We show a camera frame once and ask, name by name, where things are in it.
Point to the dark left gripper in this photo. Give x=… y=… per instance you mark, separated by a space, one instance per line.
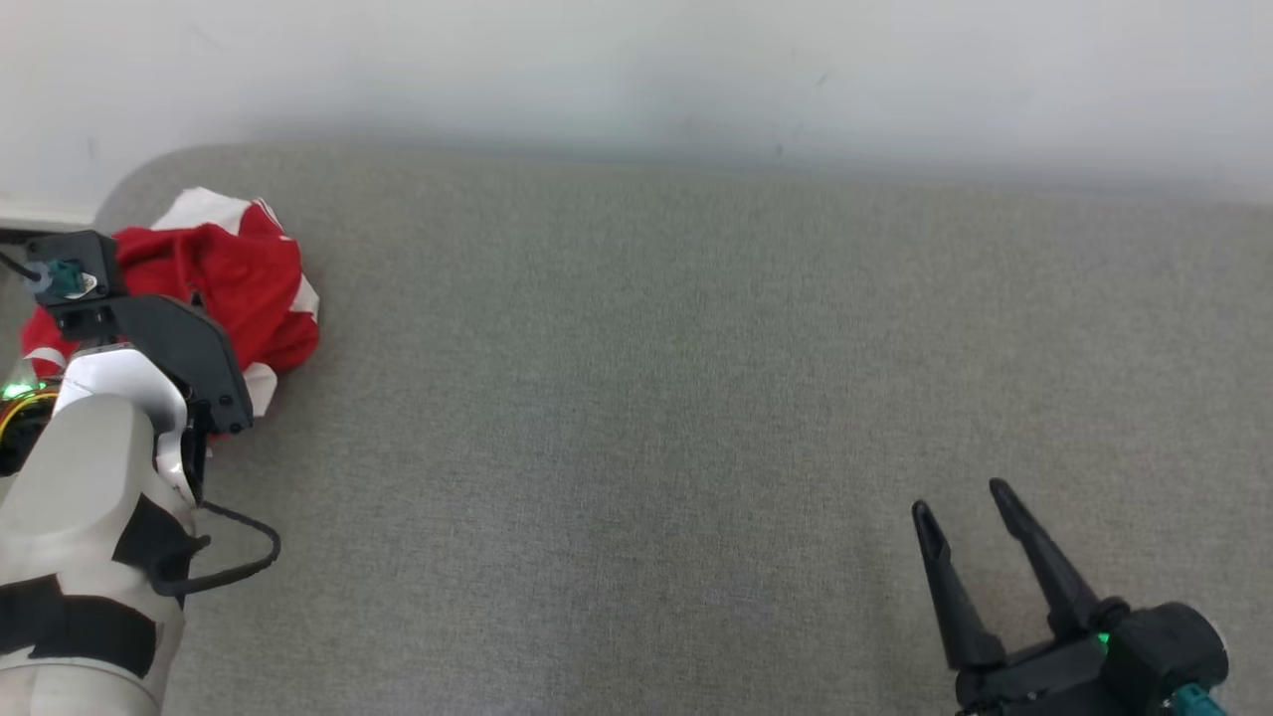
x=189 y=348

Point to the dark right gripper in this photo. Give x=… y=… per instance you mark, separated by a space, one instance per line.
x=1044 y=681

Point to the red basketball jersey white sleeves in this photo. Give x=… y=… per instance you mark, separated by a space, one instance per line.
x=209 y=207

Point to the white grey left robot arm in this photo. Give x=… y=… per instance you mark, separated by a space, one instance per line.
x=70 y=477

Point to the grey fabric sofa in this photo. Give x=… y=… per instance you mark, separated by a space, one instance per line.
x=646 y=418

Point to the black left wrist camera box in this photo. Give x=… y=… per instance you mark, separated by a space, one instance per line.
x=85 y=261

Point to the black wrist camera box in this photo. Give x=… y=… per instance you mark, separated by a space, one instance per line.
x=85 y=261
x=1164 y=646

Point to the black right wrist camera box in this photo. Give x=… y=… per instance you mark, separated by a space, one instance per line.
x=1164 y=646

